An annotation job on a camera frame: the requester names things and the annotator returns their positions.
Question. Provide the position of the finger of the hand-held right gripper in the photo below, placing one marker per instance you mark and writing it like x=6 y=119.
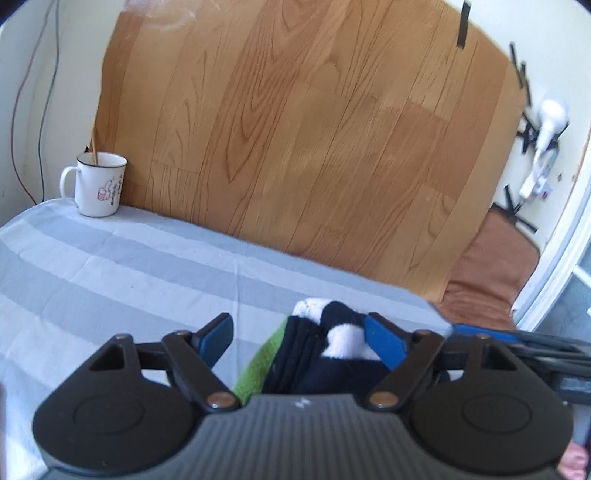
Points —
x=554 y=360
x=485 y=332

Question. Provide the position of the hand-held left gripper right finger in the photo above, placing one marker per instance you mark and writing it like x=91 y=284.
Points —
x=383 y=344

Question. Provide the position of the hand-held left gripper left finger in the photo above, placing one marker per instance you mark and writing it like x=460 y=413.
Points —
x=213 y=339

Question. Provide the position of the green navy white knit sweater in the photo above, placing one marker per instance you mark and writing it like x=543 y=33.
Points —
x=314 y=364

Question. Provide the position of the person's right hand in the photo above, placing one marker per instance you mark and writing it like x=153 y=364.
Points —
x=575 y=461

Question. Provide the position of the brown perforated seat cushion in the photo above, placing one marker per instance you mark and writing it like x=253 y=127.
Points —
x=494 y=272

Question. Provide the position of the blue white striped bed sheet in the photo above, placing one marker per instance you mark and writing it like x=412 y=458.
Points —
x=115 y=277

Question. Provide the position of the white power strip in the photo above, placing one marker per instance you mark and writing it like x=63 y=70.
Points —
x=538 y=177

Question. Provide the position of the white enamel mug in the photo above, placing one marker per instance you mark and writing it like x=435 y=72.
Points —
x=99 y=189

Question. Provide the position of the wood-pattern vinyl sheet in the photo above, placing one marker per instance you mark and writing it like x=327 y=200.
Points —
x=300 y=138

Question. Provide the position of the wooden chopstick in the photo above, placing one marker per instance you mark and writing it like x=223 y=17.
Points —
x=93 y=145

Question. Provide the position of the black tape strip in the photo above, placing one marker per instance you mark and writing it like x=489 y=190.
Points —
x=463 y=25

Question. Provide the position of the white door frame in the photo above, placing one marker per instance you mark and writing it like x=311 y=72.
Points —
x=558 y=240

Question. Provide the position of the white plug-in wall device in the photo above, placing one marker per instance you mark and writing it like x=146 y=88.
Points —
x=549 y=122

